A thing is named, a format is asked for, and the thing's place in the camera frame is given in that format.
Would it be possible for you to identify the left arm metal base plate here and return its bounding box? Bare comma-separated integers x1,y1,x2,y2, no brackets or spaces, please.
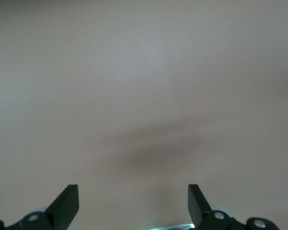
148,221,195,230

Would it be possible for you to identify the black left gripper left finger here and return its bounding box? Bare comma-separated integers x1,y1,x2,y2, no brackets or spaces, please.
0,184,80,230

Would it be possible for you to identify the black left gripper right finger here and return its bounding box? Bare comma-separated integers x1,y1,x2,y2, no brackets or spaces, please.
188,184,278,230

